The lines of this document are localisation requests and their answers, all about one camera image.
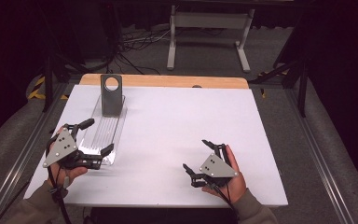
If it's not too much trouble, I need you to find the aluminium rail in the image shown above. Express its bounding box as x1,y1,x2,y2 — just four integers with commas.
0,83,70,224
283,88,355,224

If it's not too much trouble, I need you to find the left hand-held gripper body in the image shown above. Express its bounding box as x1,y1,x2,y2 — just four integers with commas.
42,123,104,171

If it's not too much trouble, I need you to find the grey phone case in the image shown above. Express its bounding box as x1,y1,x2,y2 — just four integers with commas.
100,73,124,119

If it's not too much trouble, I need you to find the white metal stand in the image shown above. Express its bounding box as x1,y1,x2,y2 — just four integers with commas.
166,4,255,74

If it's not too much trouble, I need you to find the clear plastic packaging box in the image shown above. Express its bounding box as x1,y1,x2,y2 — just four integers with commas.
77,93,129,166

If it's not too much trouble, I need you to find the yellow black floor tape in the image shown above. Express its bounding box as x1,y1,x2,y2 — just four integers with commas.
27,76,70,101

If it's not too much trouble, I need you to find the wooden table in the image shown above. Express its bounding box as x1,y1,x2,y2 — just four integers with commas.
78,73,250,91

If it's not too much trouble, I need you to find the right hand-held gripper cable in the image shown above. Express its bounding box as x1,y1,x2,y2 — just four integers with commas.
209,174,241,222

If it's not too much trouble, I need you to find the bundle of floor cables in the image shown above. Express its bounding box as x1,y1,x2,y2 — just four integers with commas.
106,26,172,76

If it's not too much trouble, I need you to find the person's left hand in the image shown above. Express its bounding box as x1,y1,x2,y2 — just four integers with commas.
46,125,89,189

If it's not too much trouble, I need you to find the black metal stand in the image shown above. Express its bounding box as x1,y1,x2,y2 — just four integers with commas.
41,54,87,113
250,46,312,118

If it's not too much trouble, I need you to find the left hand-held gripper cable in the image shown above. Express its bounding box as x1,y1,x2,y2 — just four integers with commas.
46,141,73,224

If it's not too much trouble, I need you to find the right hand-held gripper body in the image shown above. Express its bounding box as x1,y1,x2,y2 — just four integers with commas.
190,143,241,189

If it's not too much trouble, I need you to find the person's right hand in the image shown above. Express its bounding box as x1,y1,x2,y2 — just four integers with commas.
201,144,248,205

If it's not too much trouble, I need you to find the hand-held gripper cable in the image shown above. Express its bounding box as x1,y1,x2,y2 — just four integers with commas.
209,174,241,222
46,141,73,224

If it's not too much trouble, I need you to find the white board sheet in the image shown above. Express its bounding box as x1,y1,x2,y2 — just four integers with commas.
22,84,289,209

